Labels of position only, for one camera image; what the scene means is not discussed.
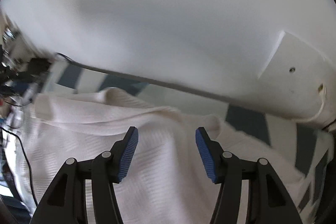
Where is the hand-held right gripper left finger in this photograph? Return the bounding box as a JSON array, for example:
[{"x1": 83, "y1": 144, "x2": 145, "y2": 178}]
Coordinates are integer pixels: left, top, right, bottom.
[{"x1": 30, "y1": 127, "x2": 139, "y2": 224}]

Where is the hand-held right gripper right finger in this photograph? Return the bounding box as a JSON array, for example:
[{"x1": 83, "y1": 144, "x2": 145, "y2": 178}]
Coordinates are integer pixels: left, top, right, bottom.
[{"x1": 195, "y1": 127, "x2": 303, "y2": 224}]

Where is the white textured sweater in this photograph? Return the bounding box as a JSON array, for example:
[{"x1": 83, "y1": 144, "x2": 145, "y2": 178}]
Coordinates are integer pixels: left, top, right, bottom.
[{"x1": 12, "y1": 86, "x2": 313, "y2": 224}]

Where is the geometric patterned table mat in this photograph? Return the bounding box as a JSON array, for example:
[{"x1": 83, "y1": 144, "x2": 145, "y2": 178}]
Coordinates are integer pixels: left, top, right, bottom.
[{"x1": 45, "y1": 61, "x2": 336, "y2": 219}]

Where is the black charger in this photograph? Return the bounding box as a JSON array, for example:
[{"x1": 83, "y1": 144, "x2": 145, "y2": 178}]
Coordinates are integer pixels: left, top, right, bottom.
[{"x1": 29, "y1": 57, "x2": 51, "y2": 75}]

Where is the tangle of black cables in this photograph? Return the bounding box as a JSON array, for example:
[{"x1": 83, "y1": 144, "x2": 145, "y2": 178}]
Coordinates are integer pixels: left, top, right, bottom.
[{"x1": 0, "y1": 51, "x2": 74, "y2": 207}]

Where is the white plug cable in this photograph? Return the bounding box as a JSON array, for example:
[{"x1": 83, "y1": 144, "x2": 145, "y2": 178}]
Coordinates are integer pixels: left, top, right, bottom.
[{"x1": 297, "y1": 86, "x2": 327, "y2": 122}]

